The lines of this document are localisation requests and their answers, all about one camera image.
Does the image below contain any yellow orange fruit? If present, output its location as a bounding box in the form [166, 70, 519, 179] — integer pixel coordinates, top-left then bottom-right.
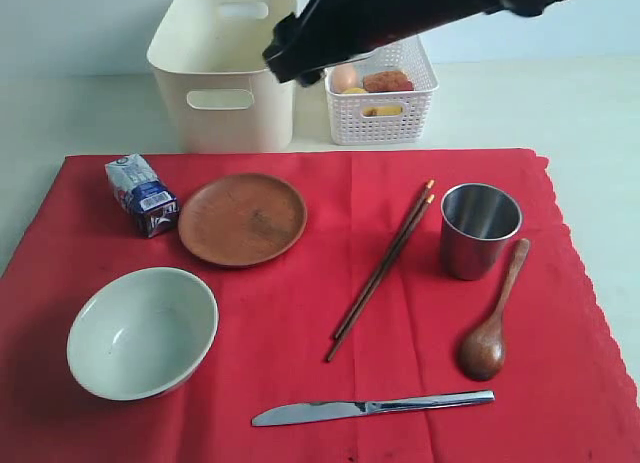
[341, 87, 368, 95]

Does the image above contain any cream plastic bin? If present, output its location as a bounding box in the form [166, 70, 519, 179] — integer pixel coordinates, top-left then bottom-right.
[147, 0, 297, 153]

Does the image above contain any brown egg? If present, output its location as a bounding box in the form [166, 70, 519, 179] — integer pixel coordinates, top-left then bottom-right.
[330, 63, 360, 94]

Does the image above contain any upper wooden chopstick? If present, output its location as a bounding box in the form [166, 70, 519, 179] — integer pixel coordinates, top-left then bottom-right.
[333, 179, 435, 340]

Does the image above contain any wooden spoon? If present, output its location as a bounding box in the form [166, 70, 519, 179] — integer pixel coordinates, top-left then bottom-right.
[457, 238, 531, 381]

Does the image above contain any silver table knife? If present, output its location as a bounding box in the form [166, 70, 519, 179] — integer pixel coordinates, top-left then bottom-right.
[251, 390, 495, 427]

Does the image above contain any fried chicken piece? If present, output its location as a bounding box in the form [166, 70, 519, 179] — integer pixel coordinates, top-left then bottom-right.
[363, 70, 413, 93]

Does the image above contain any stainless steel cup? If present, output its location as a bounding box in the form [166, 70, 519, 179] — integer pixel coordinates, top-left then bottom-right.
[440, 183, 523, 281]

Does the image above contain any wooden chopstick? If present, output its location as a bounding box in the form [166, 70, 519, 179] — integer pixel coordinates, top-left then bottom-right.
[325, 193, 435, 363]
[333, 179, 435, 340]

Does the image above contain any red table cloth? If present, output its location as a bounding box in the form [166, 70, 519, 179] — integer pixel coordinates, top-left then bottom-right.
[1, 149, 639, 462]

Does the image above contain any pale green ceramic bowl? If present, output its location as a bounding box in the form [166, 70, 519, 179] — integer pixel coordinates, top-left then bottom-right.
[66, 267, 220, 401]

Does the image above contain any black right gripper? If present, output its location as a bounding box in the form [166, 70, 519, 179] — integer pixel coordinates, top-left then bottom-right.
[263, 0, 397, 87]

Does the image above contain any blue white milk carton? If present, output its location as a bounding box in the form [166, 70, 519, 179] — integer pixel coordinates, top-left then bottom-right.
[104, 154, 180, 238]

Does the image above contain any white perforated plastic basket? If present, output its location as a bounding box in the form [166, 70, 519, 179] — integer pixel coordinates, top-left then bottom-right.
[325, 36, 438, 146]

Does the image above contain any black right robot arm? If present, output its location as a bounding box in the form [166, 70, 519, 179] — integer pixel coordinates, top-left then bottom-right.
[262, 0, 566, 87]

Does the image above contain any brown wooden plate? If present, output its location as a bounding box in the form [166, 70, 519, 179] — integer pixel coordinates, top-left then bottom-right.
[178, 173, 308, 268]

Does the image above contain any lower wooden chopstick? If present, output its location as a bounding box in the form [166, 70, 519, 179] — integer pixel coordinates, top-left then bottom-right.
[325, 193, 435, 363]

